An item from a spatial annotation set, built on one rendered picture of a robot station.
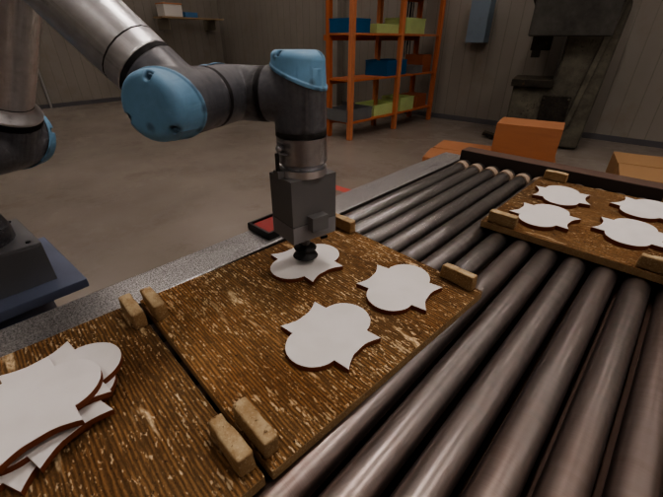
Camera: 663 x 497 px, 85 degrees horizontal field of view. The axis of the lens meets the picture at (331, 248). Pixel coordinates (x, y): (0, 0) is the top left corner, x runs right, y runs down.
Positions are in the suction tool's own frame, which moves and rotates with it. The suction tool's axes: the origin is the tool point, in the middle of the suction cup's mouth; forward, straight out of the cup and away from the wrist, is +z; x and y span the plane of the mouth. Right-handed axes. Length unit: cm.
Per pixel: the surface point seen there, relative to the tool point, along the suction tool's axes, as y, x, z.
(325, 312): -5.9, -13.4, 1.0
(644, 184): 93, -25, 0
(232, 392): -22.1, -17.4, 1.9
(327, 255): 3.8, -1.3, 1.0
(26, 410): -39.6, -9.7, -1.5
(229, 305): -15.7, -2.5, 1.9
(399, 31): 428, 379, -43
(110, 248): -16, 222, 96
